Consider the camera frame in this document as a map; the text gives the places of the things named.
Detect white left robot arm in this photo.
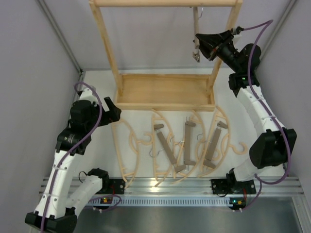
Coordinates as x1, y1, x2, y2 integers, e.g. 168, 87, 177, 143
25, 87, 121, 233

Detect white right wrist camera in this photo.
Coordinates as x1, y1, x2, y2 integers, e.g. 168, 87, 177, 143
231, 26, 244, 41

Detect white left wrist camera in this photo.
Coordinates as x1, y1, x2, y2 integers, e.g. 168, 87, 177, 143
79, 87, 98, 104

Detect aluminium mounting rail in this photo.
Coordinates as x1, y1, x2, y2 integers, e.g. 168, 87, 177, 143
40, 176, 304, 196

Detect taupe clip hanger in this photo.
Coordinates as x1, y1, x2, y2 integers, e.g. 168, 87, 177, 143
153, 124, 186, 173
184, 120, 196, 166
197, 120, 228, 171

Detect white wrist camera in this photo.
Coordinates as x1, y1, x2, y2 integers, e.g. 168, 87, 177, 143
231, 26, 244, 41
79, 87, 98, 104

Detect wooden hanger rack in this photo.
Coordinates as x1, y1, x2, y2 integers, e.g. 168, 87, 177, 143
89, 0, 243, 111

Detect white slotted cable duct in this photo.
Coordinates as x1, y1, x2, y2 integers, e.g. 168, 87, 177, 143
88, 196, 234, 207

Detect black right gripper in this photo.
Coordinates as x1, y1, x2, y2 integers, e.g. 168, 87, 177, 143
193, 31, 241, 73

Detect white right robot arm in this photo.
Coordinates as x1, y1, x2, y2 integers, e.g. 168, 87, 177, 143
196, 28, 297, 194

